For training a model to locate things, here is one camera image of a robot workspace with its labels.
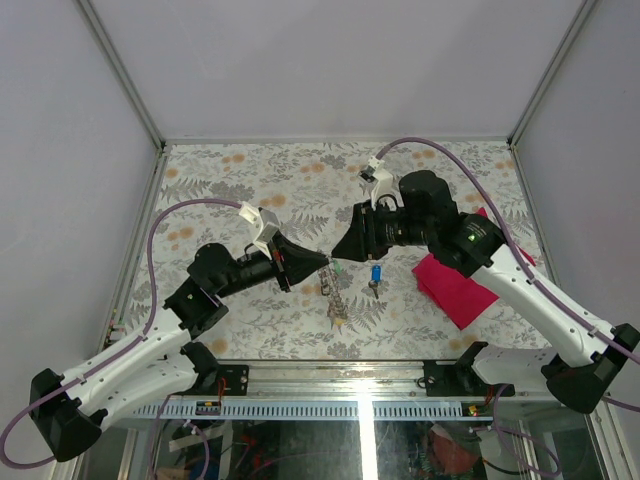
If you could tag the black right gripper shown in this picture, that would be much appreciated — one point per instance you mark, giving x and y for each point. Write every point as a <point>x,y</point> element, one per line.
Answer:
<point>361,241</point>

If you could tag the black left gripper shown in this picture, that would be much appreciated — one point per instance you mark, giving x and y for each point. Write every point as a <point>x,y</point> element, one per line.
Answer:
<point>299,264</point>

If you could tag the large keyring with many rings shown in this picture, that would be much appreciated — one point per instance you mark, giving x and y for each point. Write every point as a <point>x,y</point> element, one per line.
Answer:
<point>337,311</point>

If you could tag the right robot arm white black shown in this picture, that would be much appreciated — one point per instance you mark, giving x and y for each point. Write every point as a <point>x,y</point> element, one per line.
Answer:
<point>586,352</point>

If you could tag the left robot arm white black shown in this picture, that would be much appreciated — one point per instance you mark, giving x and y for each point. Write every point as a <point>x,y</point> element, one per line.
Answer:
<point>164,356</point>

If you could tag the blue key tag with key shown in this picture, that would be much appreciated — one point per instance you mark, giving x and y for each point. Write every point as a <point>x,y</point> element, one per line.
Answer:
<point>375,279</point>

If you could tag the red folded cloth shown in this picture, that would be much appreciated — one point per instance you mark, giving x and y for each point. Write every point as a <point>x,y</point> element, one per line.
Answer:
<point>461,299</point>

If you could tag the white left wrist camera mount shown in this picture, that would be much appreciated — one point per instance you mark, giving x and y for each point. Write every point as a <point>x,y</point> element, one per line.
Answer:
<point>263,226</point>

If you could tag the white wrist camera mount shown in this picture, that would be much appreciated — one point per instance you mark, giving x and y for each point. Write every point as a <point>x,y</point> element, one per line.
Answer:
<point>263,226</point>
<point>380,179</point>

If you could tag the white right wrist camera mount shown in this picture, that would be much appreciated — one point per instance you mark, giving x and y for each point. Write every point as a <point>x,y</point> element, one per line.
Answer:
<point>380,179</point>

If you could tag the aluminium front rail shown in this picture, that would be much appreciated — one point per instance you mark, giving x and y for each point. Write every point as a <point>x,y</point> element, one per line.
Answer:
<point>331,380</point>

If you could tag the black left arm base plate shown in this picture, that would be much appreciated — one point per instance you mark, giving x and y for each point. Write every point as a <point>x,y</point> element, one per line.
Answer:
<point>232,380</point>

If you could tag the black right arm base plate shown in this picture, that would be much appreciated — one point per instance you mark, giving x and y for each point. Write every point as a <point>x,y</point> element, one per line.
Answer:
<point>448,378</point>

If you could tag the white slotted cable duct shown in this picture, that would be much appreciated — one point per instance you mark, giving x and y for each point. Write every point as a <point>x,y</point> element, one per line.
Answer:
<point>243,409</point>

